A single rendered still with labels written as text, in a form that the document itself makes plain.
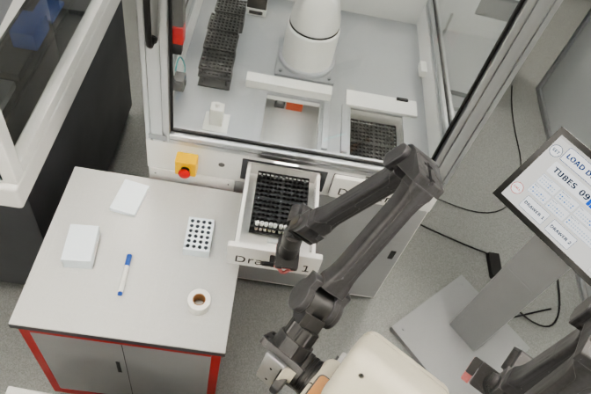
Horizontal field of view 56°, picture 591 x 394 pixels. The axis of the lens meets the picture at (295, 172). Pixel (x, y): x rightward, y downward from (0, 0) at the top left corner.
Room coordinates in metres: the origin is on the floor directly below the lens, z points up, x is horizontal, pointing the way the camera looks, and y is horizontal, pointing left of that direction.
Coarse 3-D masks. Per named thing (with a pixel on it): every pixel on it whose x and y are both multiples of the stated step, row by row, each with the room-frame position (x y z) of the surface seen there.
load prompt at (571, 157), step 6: (570, 150) 1.35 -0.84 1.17; (564, 156) 1.34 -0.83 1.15; (570, 156) 1.34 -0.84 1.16; (576, 156) 1.34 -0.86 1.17; (564, 162) 1.33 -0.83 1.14; (570, 162) 1.32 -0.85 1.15; (576, 162) 1.32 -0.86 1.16; (582, 162) 1.32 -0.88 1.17; (588, 162) 1.32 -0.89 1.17; (570, 168) 1.31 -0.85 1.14; (576, 168) 1.31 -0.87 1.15; (582, 168) 1.30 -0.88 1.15; (588, 168) 1.30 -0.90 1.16; (582, 174) 1.29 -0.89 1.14; (588, 174) 1.29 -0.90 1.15; (588, 180) 1.27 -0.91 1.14
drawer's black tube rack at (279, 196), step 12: (264, 180) 1.12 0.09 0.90; (276, 180) 1.16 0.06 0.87; (288, 180) 1.15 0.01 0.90; (300, 180) 1.16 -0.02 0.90; (264, 192) 1.07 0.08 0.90; (276, 192) 1.09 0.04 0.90; (288, 192) 1.13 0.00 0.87; (300, 192) 1.11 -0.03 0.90; (264, 204) 1.03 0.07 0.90; (276, 204) 1.06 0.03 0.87; (288, 204) 1.05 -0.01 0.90; (252, 216) 0.97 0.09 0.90; (264, 216) 0.98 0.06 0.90; (276, 216) 1.00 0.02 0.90; (252, 228) 0.95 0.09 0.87
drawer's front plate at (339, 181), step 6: (336, 174) 1.20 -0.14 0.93; (336, 180) 1.19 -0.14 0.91; (342, 180) 1.19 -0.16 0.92; (348, 180) 1.19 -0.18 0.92; (354, 180) 1.20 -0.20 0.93; (360, 180) 1.20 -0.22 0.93; (336, 186) 1.19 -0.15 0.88; (342, 186) 1.19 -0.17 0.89; (348, 186) 1.20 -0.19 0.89; (330, 192) 1.19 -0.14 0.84; (336, 192) 1.19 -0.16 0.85; (342, 192) 1.19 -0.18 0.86
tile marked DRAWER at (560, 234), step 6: (552, 222) 1.17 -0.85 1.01; (546, 228) 1.16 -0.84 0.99; (552, 228) 1.16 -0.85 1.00; (558, 228) 1.16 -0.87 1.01; (564, 228) 1.16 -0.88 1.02; (552, 234) 1.14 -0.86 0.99; (558, 234) 1.14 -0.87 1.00; (564, 234) 1.14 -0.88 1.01; (570, 234) 1.14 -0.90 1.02; (558, 240) 1.13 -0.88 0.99; (564, 240) 1.12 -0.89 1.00; (570, 240) 1.12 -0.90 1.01; (576, 240) 1.12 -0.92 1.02; (564, 246) 1.11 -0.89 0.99; (570, 246) 1.11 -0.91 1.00
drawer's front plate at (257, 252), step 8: (232, 248) 0.83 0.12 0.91; (240, 248) 0.84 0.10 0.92; (248, 248) 0.84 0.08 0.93; (256, 248) 0.85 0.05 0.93; (264, 248) 0.85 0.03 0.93; (272, 248) 0.86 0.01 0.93; (232, 256) 0.83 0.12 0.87; (248, 256) 0.84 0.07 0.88; (256, 256) 0.84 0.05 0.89; (264, 256) 0.85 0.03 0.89; (304, 256) 0.86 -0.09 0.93; (312, 256) 0.87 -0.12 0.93; (320, 256) 0.88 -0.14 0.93; (240, 264) 0.84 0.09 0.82; (248, 264) 0.84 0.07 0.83; (304, 264) 0.86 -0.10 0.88; (312, 264) 0.86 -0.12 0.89; (320, 264) 0.87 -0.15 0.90; (296, 272) 0.86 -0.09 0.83; (304, 272) 0.86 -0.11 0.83
